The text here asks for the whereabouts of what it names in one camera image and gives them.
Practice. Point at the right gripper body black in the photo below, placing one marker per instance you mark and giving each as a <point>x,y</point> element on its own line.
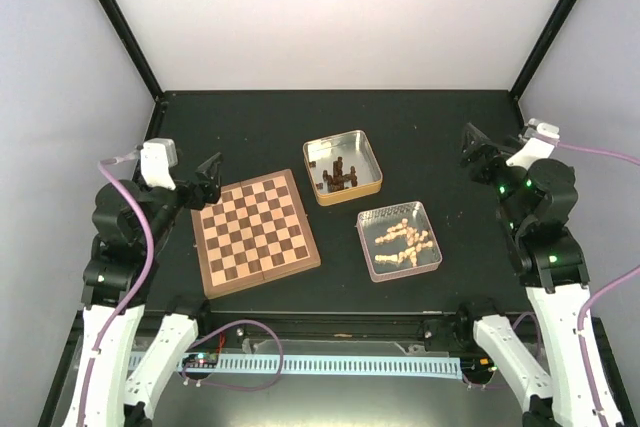
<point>484,172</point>

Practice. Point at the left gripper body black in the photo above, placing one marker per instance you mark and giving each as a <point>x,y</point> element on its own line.
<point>196,197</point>

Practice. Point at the wooden chess board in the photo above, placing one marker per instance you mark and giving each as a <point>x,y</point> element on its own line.
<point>256,233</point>

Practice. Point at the gold tin box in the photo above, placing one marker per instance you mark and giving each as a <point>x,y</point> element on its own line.
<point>356,150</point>

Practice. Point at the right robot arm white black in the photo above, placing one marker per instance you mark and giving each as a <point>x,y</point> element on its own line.
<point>536,194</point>

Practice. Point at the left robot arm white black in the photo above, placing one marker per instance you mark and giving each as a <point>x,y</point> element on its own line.
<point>133,224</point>

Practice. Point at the pile of dark chess pieces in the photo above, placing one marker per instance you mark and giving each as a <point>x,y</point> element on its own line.
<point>337,179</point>

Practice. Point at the small circuit board left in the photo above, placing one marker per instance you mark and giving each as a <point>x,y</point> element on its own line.
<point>200,360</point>

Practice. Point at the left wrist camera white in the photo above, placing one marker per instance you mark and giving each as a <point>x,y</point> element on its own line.
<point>157,157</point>

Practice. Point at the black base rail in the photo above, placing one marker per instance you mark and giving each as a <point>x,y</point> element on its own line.
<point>331,326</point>

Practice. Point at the white slotted cable duct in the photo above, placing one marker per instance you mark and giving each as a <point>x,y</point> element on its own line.
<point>269,364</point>

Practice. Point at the right black frame post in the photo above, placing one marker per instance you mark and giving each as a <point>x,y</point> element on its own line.
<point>551,29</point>

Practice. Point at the black frame post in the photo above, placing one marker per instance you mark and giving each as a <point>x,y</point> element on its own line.
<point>126,36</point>
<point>551,29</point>

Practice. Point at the left black frame post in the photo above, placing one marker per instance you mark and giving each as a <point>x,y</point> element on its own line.
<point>126,36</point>

